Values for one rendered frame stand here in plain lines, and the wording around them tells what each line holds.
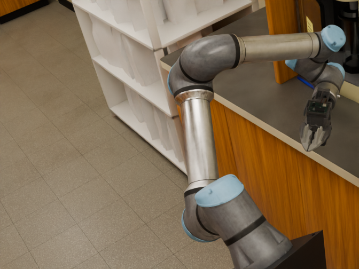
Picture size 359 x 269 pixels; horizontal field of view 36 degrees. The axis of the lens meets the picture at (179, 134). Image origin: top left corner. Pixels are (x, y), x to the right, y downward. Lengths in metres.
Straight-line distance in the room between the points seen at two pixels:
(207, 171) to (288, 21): 0.91
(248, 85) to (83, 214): 1.50
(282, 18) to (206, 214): 1.04
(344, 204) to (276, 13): 0.74
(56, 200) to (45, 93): 1.46
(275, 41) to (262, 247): 0.59
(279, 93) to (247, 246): 1.03
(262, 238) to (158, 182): 2.14
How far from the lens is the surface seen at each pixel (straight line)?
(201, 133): 1.52
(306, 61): 1.76
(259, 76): 2.37
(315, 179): 2.07
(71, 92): 4.69
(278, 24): 2.19
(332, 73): 1.81
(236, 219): 1.32
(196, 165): 1.50
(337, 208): 2.07
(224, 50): 1.50
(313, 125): 1.70
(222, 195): 1.32
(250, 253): 1.32
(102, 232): 3.24
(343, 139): 1.97
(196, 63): 1.51
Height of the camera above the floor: 2.14
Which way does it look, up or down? 35 degrees down
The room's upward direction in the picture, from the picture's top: 15 degrees counter-clockwise
